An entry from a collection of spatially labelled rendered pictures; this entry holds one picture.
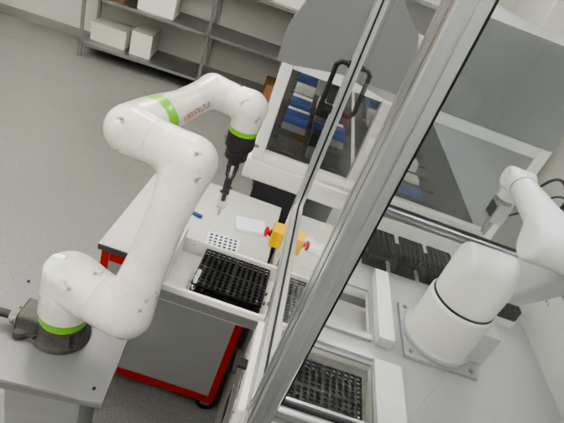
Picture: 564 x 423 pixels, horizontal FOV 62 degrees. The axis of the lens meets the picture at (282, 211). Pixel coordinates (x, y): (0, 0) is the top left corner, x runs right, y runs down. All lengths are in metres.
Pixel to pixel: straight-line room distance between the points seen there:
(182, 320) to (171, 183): 0.88
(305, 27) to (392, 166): 1.36
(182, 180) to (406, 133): 0.57
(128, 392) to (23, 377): 0.98
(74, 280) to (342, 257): 0.70
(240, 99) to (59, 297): 0.73
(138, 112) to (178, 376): 1.26
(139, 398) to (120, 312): 1.12
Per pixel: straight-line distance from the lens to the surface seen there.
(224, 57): 5.55
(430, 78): 0.61
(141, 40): 5.26
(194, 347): 1.94
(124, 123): 1.12
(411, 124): 0.63
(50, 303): 1.27
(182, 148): 1.06
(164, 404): 2.26
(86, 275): 1.22
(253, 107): 1.43
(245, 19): 5.44
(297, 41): 1.98
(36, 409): 1.54
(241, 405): 1.18
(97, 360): 1.37
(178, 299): 1.44
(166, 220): 1.09
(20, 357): 1.37
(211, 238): 1.79
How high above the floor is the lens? 1.88
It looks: 32 degrees down
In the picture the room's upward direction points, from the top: 21 degrees clockwise
